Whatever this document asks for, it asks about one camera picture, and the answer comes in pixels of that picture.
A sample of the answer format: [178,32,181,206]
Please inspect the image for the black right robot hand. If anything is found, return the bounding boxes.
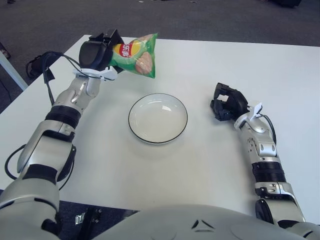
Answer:
[209,82,250,123]

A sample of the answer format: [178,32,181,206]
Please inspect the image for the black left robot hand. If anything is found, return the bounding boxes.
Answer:
[78,28,125,75]

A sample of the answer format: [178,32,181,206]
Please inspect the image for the green snack chips bag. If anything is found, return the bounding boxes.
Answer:
[109,32,160,80]

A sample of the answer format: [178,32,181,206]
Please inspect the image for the white plate with black rim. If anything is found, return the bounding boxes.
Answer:
[128,93,188,145]

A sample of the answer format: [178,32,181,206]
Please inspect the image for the white right wrist connector block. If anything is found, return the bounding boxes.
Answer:
[249,101,263,118]

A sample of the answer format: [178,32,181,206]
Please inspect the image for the white wrist connector block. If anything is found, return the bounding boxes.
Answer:
[72,66,119,82]
[249,101,263,118]

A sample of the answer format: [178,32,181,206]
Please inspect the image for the white left wrist connector block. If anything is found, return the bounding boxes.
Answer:
[72,66,119,82]

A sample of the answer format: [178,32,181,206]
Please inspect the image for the black bag on floor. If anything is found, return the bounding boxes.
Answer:
[26,51,63,78]

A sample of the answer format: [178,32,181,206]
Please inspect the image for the white neighbouring table edge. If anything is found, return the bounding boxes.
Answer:
[0,52,29,92]

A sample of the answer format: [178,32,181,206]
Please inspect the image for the dark shoe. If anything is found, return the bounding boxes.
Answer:
[0,42,12,60]

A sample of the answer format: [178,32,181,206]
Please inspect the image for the grey robot torso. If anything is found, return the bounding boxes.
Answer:
[92,204,308,240]

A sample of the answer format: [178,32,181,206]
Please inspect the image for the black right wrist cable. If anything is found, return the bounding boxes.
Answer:
[259,113,278,143]

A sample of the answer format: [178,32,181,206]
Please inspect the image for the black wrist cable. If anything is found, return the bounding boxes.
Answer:
[259,113,278,143]
[41,51,83,106]

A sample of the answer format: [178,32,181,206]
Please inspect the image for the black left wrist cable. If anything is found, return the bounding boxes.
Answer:
[41,51,83,106]

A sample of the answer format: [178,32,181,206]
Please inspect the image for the black bracket with screws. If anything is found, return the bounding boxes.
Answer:
[74,207,102,240]

